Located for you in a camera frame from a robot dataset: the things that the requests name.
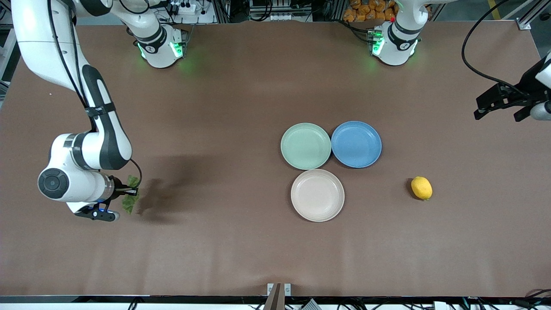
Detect green lettuce leaf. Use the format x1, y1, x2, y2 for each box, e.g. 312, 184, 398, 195
121, 174, 142, 215

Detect yellow lemon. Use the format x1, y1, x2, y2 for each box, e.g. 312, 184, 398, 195
411, 176, 433, 201

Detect blue plate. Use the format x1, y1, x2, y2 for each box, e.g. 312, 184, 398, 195
331, 121, 382, 168

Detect orange snack bags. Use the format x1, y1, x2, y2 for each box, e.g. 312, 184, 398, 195
343, 0, 399, 23

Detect light green plate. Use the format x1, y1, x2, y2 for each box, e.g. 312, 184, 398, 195
280, 123, 332, 170

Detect brown wedge strip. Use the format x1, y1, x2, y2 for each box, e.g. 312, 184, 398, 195
263, 283, 286, 310

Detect white power strip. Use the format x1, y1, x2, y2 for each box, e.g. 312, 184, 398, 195
169, 0, 197, 16

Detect beige plate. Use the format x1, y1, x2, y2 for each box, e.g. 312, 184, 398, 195
291, 169, 345, 222

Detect grey electronics rack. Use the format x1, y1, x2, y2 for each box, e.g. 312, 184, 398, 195
249, 0, 313, 22

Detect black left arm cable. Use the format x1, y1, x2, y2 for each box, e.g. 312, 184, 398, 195
461, 0, 531, 94

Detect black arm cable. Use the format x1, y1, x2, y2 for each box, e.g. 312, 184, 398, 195
46, 0, 143, 188
461, 0, 531, 94

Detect aluminium corner post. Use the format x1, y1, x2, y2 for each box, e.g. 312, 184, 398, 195
504, 0, 551, 31

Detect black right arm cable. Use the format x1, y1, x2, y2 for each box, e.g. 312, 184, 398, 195
46, 0, 143, 188

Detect white side shelf frame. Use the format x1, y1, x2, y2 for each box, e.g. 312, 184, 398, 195
0, 24, 21, 93

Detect metal table edge bracket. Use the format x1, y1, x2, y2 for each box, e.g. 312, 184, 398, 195
267, 283, 292, 298

